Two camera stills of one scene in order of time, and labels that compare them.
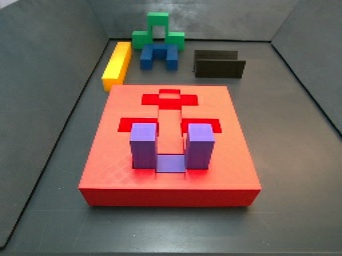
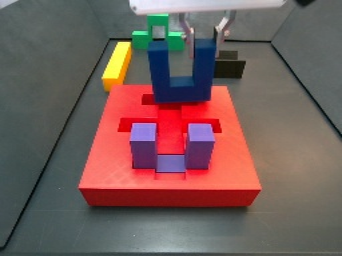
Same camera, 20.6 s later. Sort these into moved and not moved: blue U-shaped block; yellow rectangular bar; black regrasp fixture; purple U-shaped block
Moved: blue U-shaped block
Not moved: purple U-shaped block; yellow rectangular bar; black regrasp fixture
